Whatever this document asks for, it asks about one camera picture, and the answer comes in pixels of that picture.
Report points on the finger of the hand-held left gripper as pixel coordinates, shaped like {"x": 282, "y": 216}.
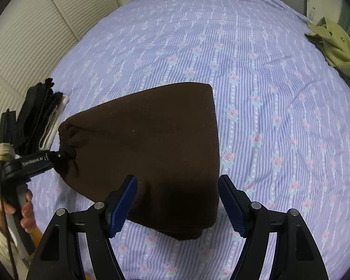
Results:
{"x": 61, "y": 157}

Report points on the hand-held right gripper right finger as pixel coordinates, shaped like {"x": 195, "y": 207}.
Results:
{"x": 233, "y": 207}

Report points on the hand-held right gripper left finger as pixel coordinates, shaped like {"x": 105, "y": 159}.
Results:
{"x": 122, "y": 210}

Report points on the brown pants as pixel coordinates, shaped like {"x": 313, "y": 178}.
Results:
{"x": 151, "y": 140}

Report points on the person's left hand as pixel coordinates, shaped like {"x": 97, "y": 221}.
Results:
{"x": 28, "y": 213}

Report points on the stack of black folded clothes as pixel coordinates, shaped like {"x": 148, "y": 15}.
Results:
{"x": 35, "y": 113}

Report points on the white louvered wardrobe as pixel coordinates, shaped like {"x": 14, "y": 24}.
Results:
{"x": 32, "y": 35}

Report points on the bed with purple striped sheet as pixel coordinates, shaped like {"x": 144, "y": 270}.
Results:
{"x": 250, "y": 64}

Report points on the green fleece jacket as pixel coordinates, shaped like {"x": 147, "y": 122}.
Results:
{"x": 338, "y": 49}

